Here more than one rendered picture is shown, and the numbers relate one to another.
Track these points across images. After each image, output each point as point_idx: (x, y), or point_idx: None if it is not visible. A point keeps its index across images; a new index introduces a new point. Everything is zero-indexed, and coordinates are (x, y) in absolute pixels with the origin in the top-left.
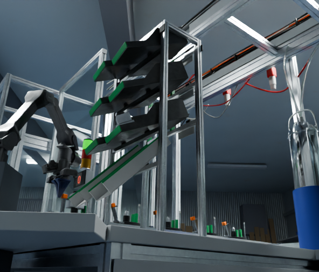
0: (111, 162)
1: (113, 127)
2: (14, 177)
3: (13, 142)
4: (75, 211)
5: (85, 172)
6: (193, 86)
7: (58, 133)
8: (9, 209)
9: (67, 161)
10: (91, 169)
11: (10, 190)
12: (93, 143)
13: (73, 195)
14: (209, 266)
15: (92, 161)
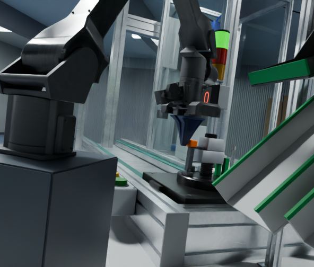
0: (299, 98)
1: (310, 16)
2: (93, 184)
3: (85, 80)
4: (209, 168)
5: (218, 90)
6: None
7: (183, 26)
8: (88, 264)
9: (199, 83)
10: (225, 81)
11: (85, 224)
12: (288, 70)
13: (223, 178)
14: None
15: (227, 68)
